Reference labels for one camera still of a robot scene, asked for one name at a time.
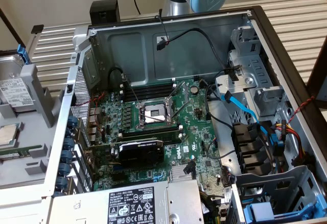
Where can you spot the hard disk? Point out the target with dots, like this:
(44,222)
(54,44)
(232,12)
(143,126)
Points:
(15,93)

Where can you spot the blue plastic disk carrier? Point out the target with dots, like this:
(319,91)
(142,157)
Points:
(260,210)

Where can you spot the metal CPU socket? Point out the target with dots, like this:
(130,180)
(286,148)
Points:
(153,112)

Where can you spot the black RAM slot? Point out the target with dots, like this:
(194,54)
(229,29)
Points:
(148,130)
(148,137)
(148,88)
(148,94)

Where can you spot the metal locking lever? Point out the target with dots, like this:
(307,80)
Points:
(131,91)
(155,119)

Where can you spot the metal socket cover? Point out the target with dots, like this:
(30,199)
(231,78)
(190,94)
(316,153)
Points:
(184,91)

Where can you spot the round coin battery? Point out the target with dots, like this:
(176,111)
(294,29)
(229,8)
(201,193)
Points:
(194,89)

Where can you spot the green motherboard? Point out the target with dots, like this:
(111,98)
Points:
(194,132)

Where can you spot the open grey PC case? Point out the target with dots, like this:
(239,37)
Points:
(132,55)

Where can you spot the black graphics card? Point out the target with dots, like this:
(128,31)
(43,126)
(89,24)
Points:
(143,155)

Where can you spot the silver finned heat sink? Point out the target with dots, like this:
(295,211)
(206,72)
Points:
(177,174)

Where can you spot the blue expansion slot latch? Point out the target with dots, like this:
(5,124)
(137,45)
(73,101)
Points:
(64,169)
(73,120)
(68,144)
(61,182)
(67,156)

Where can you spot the grey metal drive cage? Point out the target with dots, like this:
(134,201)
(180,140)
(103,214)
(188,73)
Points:
(255,65)

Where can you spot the black box-shaped block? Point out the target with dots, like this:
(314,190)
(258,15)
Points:
(104,10)

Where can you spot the grey power supply unit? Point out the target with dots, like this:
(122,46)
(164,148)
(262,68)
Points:
(132,206)

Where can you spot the blue drive caddy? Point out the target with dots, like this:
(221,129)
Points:
(268,180)

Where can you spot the grey plastic parts rack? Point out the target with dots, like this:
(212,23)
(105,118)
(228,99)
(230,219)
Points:
(35,137)

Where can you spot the small black clamp block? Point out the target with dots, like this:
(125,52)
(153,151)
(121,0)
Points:
(37,28)

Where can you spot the green RAM stick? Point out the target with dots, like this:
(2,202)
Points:
(20,151)

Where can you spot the brown wooden furniture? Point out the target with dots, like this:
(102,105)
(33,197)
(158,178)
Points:
(319,80)

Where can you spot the silver CPU chip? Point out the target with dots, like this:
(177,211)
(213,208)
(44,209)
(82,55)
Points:
(7,136)

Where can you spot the dark brown wooden rail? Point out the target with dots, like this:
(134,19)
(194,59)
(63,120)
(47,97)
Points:
(10,27)

